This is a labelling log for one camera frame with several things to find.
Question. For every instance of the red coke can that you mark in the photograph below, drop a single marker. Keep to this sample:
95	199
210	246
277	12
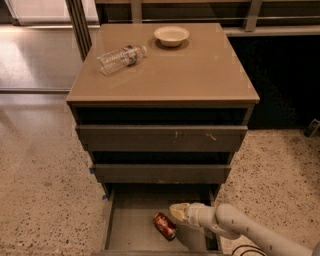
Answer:
165	226

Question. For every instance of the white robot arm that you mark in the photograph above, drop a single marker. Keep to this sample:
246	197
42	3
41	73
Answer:
227	221

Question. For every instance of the grey drawer cabinet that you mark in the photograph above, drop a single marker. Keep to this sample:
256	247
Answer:
200	82

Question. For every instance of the dark wall outlet box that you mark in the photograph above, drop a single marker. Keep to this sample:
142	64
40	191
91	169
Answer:
312	128

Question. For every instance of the grey top drawer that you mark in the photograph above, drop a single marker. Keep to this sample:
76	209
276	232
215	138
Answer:
161	138

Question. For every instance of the grey middle drawer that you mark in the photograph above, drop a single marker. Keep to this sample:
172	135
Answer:
161	173

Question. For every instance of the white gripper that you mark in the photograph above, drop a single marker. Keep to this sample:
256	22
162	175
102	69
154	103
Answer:
194	212

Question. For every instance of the grey open bottom drawer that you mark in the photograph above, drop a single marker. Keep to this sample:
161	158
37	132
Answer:
129	222

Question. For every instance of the blue tape piece upper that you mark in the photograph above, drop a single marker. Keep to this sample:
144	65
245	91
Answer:
91	170

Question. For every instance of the clear plastic water bottle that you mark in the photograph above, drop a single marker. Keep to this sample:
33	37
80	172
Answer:
119	59

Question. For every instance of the metal railing frame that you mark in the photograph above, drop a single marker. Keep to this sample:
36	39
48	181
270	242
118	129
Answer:
239	18

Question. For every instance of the white bowl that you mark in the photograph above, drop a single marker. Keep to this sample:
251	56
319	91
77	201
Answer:
171	36

